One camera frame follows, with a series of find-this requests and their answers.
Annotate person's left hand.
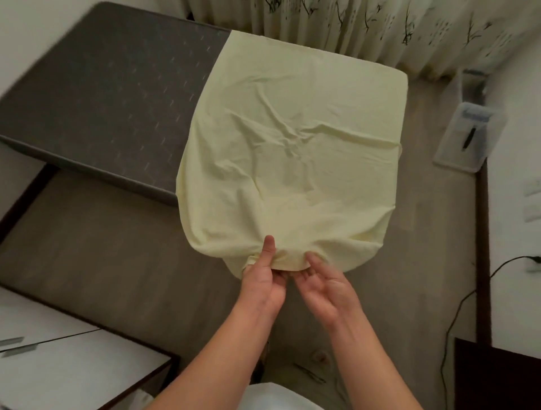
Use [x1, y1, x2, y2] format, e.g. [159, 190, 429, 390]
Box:
[236, 234, 291, 317]

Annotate person's right hand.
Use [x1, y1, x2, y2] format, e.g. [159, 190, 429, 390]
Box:
[292, 251, 364, 335]

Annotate dark wooden door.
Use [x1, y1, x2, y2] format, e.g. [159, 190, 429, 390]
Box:
[453, 337, 541, 410]

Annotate pale yellow bed sheet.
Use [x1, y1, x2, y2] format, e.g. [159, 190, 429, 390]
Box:
[176, 29, 409, 281]

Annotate black power cable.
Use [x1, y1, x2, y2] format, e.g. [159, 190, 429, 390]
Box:
[439, 254, 541, 410]

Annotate person's right forearm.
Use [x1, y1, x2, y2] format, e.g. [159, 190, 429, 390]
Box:
[329, 315, 424, 410]

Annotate white printed curtain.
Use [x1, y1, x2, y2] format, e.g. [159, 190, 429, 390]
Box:
[158, 0, 541, 82]

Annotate white shirt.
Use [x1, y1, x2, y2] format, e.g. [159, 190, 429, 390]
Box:
[240, 381, 327, 410]

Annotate clear plastic storage bin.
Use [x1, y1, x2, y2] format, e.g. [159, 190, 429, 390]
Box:
[454, 67, 491, 107]

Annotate white wardrobe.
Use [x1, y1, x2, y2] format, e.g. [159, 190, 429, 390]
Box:
[0, 284, 183, 410]

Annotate dark grey mattress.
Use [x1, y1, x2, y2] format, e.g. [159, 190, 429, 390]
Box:
[0, 1, 232, 208]

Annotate person's left forearm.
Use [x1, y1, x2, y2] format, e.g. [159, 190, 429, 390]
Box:
[145, 303, 281, 410]

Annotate olive green shorts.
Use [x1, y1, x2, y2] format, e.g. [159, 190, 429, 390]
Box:
[253, 337, 352, 407]

